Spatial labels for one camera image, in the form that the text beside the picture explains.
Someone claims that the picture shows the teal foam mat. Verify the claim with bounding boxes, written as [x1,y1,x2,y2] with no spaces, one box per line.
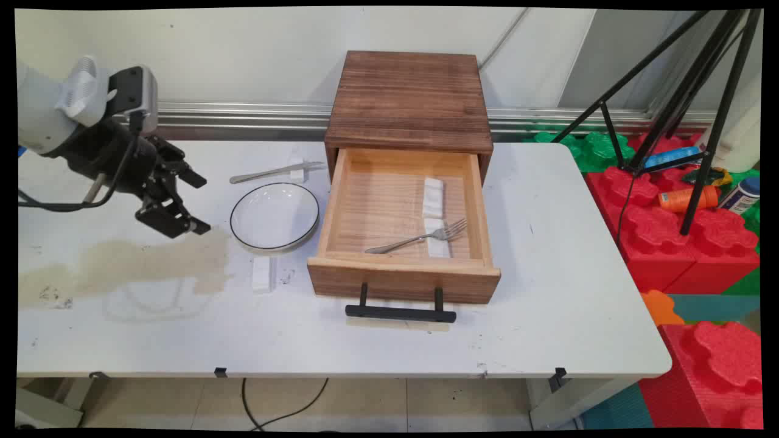
[668,293,761,324]

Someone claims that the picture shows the white plastic container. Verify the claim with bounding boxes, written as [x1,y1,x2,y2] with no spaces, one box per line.
[694,72,762,173]

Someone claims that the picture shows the silver fork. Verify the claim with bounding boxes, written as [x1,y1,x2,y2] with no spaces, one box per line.
[365,218,468,255]

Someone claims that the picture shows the white plate with black rim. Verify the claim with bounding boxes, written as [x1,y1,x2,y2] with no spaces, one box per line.
[229,182,321,254]

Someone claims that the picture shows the green foam block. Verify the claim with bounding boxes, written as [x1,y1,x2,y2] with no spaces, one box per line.
[522,130,637,173]

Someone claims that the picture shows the aluminium wall rail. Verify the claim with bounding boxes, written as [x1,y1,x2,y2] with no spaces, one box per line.
[116,100,719,136]

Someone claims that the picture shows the blue package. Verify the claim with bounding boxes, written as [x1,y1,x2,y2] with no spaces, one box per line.
[643,146,704,170]

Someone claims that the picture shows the orange bottle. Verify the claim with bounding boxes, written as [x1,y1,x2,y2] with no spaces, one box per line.
[658,185,721,213]

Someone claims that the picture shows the black tripod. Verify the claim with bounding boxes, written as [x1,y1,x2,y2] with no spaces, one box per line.
[551,9,763,237]

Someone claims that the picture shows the wooden drawer with black handle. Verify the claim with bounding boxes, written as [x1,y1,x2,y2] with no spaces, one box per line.
[306,148,501,324]

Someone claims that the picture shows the black floor cable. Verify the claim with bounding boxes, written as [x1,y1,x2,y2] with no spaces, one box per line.
[241,378,330,432]

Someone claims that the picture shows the red foam block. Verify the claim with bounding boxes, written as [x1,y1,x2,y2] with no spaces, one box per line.
[585,165,699,294]
[638,321,764,430]
[663,207,761,296]

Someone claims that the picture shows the white bottle with blue cap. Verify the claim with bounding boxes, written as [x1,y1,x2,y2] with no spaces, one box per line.
[719,176,761,215]

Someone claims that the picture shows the dark wooden drawer cabinet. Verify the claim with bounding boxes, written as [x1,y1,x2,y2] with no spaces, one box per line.
[324,50,494,184]

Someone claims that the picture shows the yellow green package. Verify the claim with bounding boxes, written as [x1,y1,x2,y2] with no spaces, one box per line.
[681,167,735,187]

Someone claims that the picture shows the orange foam block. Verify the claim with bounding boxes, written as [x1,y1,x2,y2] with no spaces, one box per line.
[640,289,686,327]

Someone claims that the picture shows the white table leg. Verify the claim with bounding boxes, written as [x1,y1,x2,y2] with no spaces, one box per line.
[526,377,641,430]

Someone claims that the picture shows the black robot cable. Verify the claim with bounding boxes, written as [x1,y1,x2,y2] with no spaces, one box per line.
[18,113,147,213]

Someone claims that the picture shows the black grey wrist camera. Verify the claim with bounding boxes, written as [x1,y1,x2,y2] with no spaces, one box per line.
[108,65,159,135]

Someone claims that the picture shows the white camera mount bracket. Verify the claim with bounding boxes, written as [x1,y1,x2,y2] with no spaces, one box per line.
[56,55,117,128]

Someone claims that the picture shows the silver table knife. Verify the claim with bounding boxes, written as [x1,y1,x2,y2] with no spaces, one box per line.
[229,161,326,184]

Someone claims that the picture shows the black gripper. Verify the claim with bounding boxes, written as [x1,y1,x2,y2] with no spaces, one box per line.
[46,119,212,240]

